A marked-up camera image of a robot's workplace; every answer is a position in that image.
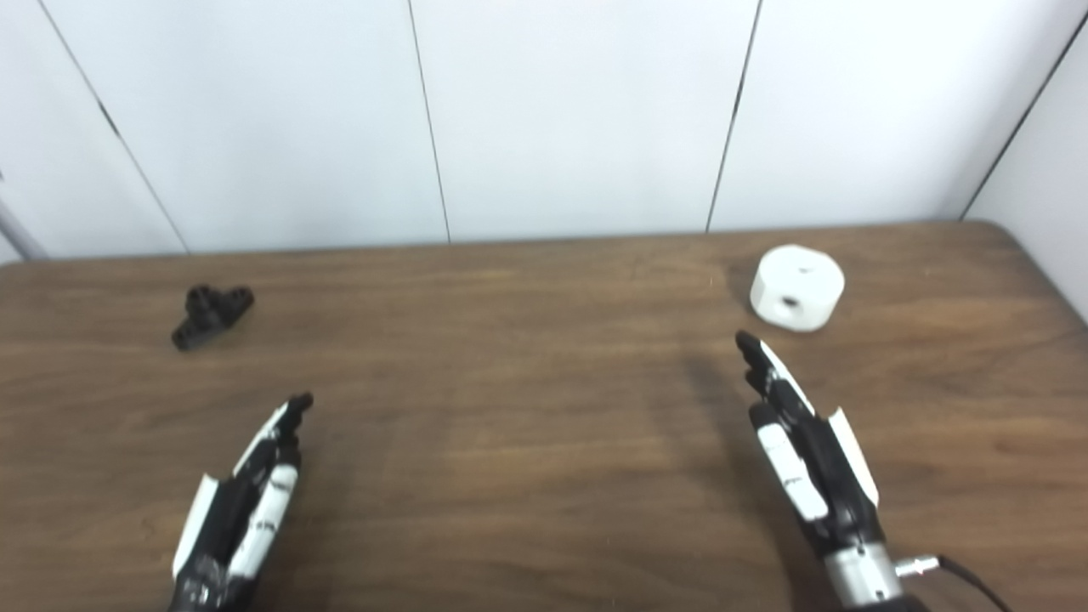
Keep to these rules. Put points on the gray wall pole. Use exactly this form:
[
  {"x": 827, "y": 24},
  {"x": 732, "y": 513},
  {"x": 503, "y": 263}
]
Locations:
[{"x": 19, "y": 234}]

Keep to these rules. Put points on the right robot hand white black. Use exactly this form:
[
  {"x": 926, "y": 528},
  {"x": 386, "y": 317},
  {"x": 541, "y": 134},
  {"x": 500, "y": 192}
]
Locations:
[{"x": 820, "y": 463}]

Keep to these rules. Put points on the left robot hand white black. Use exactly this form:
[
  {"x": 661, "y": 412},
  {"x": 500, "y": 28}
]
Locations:
[{"x": 223, "y": 518}]

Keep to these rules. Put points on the black plastic holder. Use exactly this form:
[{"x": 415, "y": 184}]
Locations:
[{"x": 208, "y": 316}]

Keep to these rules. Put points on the round white plastic piece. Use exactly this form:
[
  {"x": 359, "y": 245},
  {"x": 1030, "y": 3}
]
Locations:
[{"x": 795, "y": 285}]

